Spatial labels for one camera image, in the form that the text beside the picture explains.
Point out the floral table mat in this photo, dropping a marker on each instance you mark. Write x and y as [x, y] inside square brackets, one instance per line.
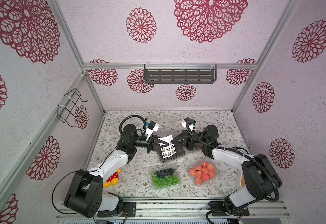
[134, 177]

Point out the grey wall shelf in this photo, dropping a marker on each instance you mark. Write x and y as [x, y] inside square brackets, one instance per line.
[180, 76]

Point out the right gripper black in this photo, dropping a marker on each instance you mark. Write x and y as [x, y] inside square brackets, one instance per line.
[187, 140]

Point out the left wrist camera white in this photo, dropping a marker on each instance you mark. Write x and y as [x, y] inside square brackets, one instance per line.
[150, 129]

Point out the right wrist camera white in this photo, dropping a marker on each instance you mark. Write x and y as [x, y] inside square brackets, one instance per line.
[188, 126]

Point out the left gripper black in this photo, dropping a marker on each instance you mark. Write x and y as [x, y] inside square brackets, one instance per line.
[152, 143]

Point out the black alarm clock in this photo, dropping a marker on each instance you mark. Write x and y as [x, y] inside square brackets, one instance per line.
[240, 150]

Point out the green grape blueberry clamshell box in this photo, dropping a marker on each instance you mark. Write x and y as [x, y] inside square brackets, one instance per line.
[164, 177]

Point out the black wire wall rack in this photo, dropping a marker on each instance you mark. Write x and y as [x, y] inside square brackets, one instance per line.
[65, 111]

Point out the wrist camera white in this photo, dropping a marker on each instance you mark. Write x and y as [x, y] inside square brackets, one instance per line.
[150, 129]
[188, 126]

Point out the blackberry clamshell box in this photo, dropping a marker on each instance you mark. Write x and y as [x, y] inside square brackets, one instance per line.
[180, 152]

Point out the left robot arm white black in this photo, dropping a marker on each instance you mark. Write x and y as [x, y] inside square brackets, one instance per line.
[85, 195]

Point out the white sticker label sheet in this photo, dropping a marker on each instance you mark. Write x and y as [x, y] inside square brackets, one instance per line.
[170, 150]

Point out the yellow red plush toy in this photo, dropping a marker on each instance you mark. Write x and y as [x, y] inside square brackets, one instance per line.
[113, 180]

